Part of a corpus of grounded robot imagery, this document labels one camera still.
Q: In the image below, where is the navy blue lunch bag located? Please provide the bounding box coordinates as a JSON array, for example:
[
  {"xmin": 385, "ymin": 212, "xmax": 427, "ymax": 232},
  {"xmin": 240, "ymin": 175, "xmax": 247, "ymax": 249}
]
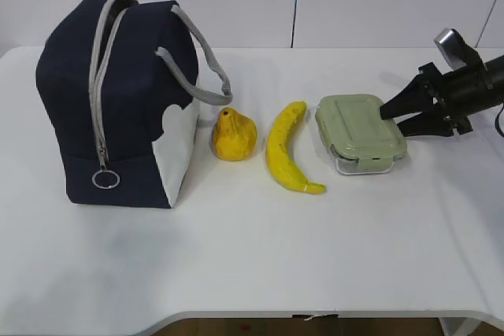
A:
[{"xmin": 35, "ymin": 0, "xmax": 234, "ymax": 209}]

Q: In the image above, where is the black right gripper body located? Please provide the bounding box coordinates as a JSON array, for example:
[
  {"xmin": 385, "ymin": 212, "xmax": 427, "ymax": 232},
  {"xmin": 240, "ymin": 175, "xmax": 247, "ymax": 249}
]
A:
[{"xmin": 417, "ymin": 45, "xmax": 504, "ymax": 136}]

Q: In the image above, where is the black tape on table edge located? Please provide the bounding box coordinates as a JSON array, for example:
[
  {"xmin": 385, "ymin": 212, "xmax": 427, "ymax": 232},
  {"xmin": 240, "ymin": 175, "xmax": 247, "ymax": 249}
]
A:
[{"xmin": 291, "ymin": 313, "xmax": 339, "ymax": 322}]

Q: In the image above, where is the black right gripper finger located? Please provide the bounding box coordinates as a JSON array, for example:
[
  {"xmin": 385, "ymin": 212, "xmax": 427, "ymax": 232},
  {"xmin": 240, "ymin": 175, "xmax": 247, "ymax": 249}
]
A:
[
  {"xmin": 380, "ymin": 74, "xmax": 433, "ymax": 120},
  {"xmin": 398, "ymin": 110, "xmax": 457, "ymax": 137}
]

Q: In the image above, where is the green lidded glass container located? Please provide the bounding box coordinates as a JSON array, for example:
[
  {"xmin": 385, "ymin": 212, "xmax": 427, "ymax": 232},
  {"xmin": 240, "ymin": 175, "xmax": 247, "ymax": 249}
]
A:
[{"xmin": 315, "ymin": 94, "xmax": 407, "ymax": 175}]

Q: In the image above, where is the yellow banana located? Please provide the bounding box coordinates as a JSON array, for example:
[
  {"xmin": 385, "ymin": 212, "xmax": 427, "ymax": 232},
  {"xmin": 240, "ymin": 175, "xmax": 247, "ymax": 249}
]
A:
[{"xmin": 265, "ymin": 102, "xmax": 326, "ymax": 194}]

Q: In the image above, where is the yellow pear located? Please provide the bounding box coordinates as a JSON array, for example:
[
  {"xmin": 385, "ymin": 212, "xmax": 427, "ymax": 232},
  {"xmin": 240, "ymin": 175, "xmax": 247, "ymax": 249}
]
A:
[{"xmin": 212, "ymin": 107, "xmax": 258, "ymax": 161}]

